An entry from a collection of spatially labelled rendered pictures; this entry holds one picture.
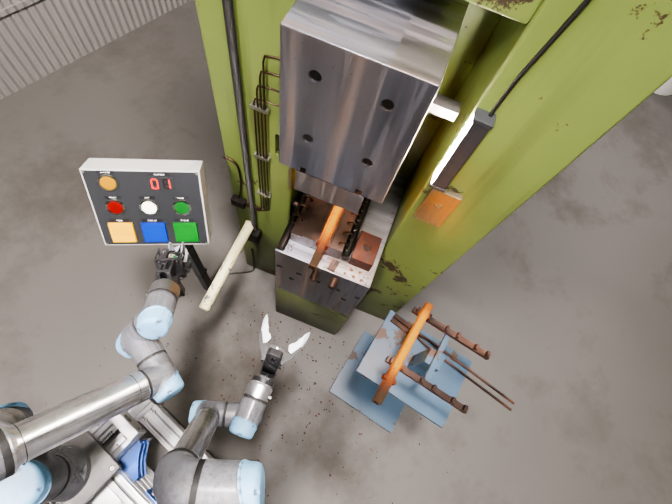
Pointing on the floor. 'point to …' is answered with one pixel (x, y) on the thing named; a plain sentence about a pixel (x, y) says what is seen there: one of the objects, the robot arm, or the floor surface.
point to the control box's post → (198, 267)
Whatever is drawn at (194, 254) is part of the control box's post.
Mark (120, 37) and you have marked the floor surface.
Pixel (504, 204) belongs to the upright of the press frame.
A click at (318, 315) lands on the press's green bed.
